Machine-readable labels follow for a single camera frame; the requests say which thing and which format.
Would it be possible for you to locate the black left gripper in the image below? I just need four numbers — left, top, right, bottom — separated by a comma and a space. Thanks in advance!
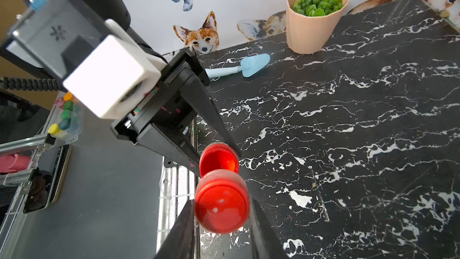
110, 48, 242, 176

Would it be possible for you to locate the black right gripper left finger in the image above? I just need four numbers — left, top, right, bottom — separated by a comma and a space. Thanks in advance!
154, 200, 195, 259

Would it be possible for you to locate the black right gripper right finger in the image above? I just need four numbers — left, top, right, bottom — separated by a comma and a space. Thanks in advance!
249, 199, 288, 259

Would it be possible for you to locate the red paint jar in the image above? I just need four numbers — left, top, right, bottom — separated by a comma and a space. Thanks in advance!
199, 142, 240, 177

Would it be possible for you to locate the red paint jar lid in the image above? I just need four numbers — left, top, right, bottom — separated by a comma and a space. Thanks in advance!
195, 169, 250, 234

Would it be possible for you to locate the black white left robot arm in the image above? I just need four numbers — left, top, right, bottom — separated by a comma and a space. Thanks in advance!
1, 0, 241, 177

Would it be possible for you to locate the clear box of paint jars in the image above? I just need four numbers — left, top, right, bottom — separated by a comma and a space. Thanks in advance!
46, 92, 84, 144

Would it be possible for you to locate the light blue silicone spatula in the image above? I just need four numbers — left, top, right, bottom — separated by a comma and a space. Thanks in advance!
206, 53, 271, 79

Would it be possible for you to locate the black smartphone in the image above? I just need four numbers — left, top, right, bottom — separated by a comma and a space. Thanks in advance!
23, 145, 72, 213

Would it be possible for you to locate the beige paper plant pot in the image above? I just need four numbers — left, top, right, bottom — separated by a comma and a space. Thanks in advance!
286, 0, 349, 55

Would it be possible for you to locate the pink plastic object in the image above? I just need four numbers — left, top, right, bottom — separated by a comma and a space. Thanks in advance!
0, 153, 31, 174

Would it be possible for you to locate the green moss plant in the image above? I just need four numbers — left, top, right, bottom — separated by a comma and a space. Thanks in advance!
292, 0, 344, 17

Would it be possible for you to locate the aluminium front rail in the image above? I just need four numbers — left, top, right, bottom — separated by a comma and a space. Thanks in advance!
156, 157, 198, 251

